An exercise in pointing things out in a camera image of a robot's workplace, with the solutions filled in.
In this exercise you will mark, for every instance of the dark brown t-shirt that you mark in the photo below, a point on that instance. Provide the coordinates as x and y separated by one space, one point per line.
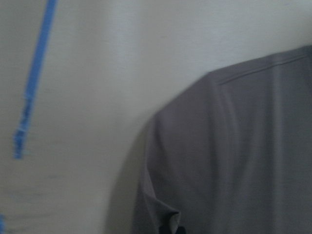
233 153

